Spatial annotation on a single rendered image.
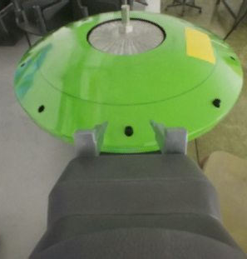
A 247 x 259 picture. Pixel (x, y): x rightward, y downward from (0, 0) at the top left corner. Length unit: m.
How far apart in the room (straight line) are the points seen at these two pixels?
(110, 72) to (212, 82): 0.11
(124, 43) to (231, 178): 0.58
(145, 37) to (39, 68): 0.14
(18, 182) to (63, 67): 0.21
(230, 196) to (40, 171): 0.55
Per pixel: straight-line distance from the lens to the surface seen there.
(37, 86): 0.24
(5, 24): 0.72
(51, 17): 0.59
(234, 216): 0.67
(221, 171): 0.72
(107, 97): 0.19
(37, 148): 0.38
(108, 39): 0.26
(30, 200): 0.34
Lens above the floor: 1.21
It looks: 52 degrees down
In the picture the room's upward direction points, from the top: 3 degrees counter-clockwise
